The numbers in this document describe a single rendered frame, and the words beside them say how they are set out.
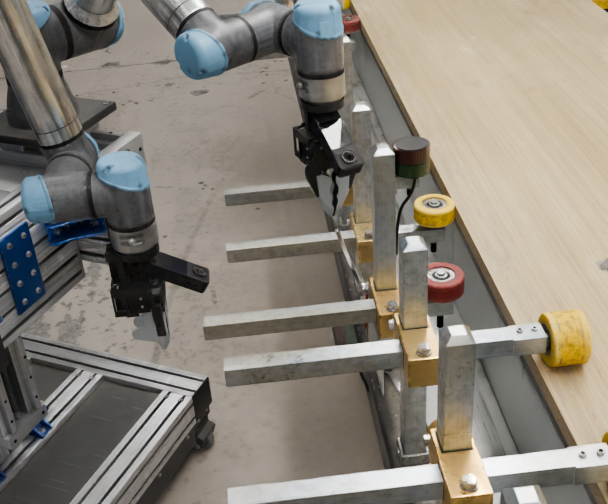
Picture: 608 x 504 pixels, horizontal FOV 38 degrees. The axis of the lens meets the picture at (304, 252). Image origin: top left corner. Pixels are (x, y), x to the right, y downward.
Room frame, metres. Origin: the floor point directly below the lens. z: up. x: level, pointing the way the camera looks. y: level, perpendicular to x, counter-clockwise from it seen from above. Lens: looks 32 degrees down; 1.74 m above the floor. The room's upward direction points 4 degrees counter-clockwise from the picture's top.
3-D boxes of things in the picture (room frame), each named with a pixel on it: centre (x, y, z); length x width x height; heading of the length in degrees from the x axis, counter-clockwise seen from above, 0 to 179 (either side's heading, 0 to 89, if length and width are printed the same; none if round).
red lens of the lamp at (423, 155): (1.29, -0.19, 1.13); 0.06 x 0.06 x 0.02
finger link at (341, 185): (1.35, -0.06, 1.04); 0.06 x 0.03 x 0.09; 23
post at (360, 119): (1.54, -0.13, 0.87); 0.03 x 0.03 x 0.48; 3
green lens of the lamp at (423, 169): (1.29, -0.19, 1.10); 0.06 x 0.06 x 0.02
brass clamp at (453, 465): (0.76, -0.17, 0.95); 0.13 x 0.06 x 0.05; 3
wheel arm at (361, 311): (1.24, -0.03, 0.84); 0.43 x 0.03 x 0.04; 93
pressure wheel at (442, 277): (1.25, -0.23, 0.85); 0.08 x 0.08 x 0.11
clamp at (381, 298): (1.26, -0.14, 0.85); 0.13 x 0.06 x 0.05; 3
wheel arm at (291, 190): (1.74, -0.05, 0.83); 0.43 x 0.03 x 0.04; 93
